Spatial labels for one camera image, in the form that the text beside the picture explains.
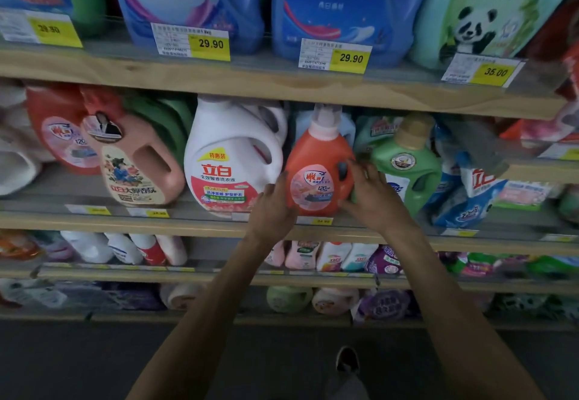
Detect teal detergent pouch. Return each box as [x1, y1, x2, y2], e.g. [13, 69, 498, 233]
[353, 115, 404, 158]

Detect small pink bottle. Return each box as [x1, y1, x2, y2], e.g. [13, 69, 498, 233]
[264, 240, 286, 268]

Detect dark purple refill packs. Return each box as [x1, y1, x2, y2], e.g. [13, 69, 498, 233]
[53, 281, 165, 312]

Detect pink green detergent pack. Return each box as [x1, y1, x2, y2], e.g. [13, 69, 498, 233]
[493, 181, 553, 211]

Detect green detergent bottle tan cap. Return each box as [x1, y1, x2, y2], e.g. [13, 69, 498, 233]
[370, 112, 442, 218]

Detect dark green detergent jug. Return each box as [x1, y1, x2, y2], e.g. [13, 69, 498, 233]
[122, 94, 196, 167]

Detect person's right forearm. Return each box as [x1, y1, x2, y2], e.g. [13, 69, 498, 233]
[388, 224, 549, 400]

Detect blue white detergent pouch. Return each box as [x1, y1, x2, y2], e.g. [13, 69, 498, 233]
[424, 123, 508, 229]

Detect orange detergent pouch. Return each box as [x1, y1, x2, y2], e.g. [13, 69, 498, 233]
[0, 230, 42, 261]

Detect person's left hand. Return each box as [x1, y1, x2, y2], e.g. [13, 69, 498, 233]
[246, 171, 298, 245]

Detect white round bottle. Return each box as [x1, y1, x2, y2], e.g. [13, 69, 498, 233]
[159, 282, 205, 311]

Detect teal jug with panda print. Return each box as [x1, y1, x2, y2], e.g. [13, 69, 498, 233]
[408, 0, 579, 71]

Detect large purple detergent pouch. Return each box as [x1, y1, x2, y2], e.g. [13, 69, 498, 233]
[351, 289, 413, 325]

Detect lilac detergent pouch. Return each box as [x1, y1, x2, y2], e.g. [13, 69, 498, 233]
[31, 231, 76, 262]

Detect person's leg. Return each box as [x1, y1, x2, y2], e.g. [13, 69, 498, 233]
[325, 372, 371, 400]

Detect pink bottle green label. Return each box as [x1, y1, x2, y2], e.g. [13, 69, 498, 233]
[284, 240, 321, 271]

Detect person's left forearm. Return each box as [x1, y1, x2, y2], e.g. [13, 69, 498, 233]
[126, 231, 290, 400]

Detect white yellow price tag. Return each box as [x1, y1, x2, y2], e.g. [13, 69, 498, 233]
[150, 22, 231, 62]
[441, 53, 526, 88]
[0, 8, 84, 49]
[298, 38, 373, 75]

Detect small white bottle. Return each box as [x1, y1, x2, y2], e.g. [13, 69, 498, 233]
[61, 231, 115, 264]

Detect pink detergent packs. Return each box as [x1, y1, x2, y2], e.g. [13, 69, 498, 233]
[499, 101, 579, 143]

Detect person's shoe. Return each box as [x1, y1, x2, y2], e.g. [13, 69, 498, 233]
[335, 345, 361, 376]

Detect row of green white packs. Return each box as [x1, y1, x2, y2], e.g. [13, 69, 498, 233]
[473, 293, 579, 321]

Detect white bottle teal label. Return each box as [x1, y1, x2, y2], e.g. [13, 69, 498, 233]
[340, 243, 379, 273]

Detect pink round bottle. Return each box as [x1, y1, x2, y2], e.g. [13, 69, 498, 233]
[311, 287, 361, 316]

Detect orange detergent bottle white cap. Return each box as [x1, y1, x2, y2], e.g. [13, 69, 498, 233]
[285, 103, 356, 217]

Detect large white detergent jug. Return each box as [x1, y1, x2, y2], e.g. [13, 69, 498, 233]
[184, 96, 289, 218]

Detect white refill packs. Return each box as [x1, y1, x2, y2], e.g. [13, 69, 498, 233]
[0, 278, 69, 309]

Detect pink detergent jug with handle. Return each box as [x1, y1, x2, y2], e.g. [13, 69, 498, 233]
[81, 87, 186, 208]

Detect light green round bottle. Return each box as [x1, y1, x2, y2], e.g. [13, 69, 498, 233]
[265, 286, 314, 315]

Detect red detergent bottle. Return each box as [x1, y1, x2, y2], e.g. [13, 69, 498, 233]
[25, 85, 103, 175]

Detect row of colourful detergent pouches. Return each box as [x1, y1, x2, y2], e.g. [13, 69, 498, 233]
[438, 251, 579, 279]

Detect light blue detergent bottle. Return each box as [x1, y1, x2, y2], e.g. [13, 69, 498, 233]
[293, 109, 356, 147]

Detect white bottle orange label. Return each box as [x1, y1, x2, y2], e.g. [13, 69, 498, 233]
[316, 242, 353, 273]

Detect pale pink bottle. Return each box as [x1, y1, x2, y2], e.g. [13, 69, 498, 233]
[156, 235, 189, 267]

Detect white bottle red label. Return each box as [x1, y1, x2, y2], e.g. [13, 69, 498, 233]
[129, 233, 167, 266]

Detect person's right hand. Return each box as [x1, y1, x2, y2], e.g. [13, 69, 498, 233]
[339, 160, 416, 238]

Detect white bottle blue label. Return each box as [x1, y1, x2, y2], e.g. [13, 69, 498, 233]
[104, 233, 144, 265]

